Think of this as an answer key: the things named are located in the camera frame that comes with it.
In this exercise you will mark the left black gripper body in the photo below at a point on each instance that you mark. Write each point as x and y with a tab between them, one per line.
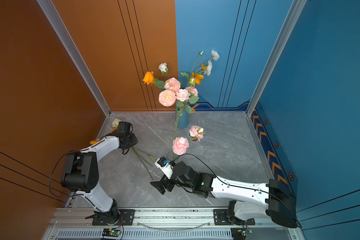
131	141

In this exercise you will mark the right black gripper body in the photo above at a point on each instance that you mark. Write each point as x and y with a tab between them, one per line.
169	184

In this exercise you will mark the clear glass vase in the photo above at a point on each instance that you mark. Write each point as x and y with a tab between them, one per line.
171	156

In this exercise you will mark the teal ceramic vase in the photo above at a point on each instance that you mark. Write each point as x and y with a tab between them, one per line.
183	119

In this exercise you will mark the orange poppy flower stem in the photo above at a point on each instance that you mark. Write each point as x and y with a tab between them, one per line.
196	77

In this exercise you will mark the white ranunculus flower stem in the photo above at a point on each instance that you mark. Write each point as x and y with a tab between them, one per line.
196	65

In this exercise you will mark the cream rose flower stem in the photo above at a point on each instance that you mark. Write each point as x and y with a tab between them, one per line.
115	123

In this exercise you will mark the small pink rose spray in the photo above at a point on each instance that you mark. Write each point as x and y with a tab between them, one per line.
184	99

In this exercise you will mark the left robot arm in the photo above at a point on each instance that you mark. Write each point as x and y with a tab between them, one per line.
81	173

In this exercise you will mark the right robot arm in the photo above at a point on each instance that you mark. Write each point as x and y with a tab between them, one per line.
248	201

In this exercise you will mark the orange gerbera flower stem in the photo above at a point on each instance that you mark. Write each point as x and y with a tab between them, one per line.
144	159

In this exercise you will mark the yellow poppy flower stem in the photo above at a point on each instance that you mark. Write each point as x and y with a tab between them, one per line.
94	141

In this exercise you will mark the left green circuit board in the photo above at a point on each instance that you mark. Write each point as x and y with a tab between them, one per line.
111	234

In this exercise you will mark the green circuit board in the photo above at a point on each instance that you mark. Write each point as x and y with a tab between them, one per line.
111	234
240	233

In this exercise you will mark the right green circuit board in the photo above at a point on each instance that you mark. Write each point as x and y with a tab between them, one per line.
240	233

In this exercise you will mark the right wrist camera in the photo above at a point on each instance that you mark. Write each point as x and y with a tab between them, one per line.
164	165

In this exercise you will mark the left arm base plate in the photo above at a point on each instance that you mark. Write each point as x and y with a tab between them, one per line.
124	217

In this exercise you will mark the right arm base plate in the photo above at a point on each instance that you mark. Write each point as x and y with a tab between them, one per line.
226	217

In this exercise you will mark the aluminium front rail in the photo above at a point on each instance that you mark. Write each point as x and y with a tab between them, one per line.
182	223

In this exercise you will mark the left aluminium corner post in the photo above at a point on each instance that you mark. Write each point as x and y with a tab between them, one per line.
62	32

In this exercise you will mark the aluminium corner post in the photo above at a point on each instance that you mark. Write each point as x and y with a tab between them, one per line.
280	43
62	32

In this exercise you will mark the right aluminium corner post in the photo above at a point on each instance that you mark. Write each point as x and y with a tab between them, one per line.
280	43

